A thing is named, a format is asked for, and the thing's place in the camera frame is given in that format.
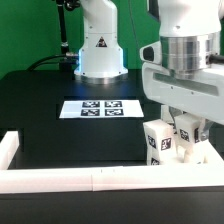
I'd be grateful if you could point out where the black cable bundle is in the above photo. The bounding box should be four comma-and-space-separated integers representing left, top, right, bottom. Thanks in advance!
25, 51, 79, 72

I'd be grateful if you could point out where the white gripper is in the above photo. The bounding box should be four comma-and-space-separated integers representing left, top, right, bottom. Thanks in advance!
140, 41, 224, 141

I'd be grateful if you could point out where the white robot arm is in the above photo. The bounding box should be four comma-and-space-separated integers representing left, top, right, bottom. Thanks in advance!
74, 0, 224, 140

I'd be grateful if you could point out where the white U-shaped fence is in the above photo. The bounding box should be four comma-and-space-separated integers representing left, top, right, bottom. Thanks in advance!
0, 131, 224, 194

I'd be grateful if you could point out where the white marker sheet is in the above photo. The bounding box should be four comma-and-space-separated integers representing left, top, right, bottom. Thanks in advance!
60, 100, 143, 119

